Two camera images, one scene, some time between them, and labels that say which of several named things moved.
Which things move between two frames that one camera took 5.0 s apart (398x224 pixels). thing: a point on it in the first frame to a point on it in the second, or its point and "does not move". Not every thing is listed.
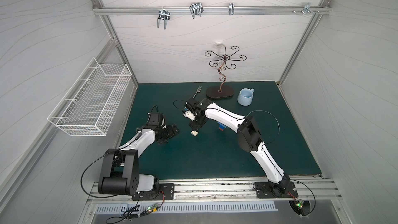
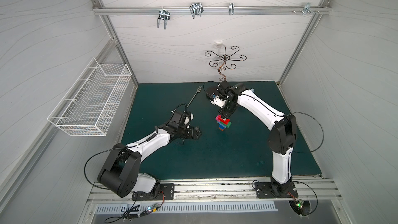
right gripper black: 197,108 to 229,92
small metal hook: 231,8 does not move
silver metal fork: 198,90 does not move
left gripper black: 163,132 to 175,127
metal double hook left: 163,14 does not move
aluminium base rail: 227,191 does not move
